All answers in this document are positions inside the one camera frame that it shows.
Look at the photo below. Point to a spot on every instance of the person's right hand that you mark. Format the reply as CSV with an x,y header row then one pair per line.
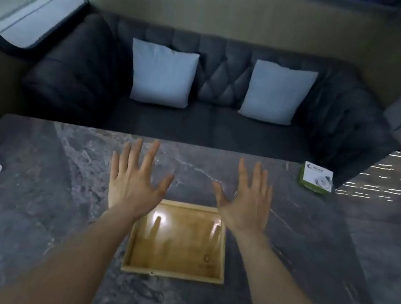
x,y
246,207

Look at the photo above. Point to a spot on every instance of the person's left hand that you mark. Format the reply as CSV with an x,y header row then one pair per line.
x,y
133,186

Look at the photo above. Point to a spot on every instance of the light wooden tray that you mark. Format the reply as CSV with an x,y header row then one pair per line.
x,y
177,245

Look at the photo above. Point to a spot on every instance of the white and green box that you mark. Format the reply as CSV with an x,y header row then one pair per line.
x,y
314,178

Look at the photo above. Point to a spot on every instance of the person's left forearm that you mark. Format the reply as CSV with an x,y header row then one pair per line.
x,y
90,261

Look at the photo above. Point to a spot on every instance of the dark tufted sofa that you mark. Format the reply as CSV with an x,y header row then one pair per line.
x,y
212,129

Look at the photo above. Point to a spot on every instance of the light grey pillow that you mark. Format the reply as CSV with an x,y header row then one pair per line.
x,y
275,93
161,74

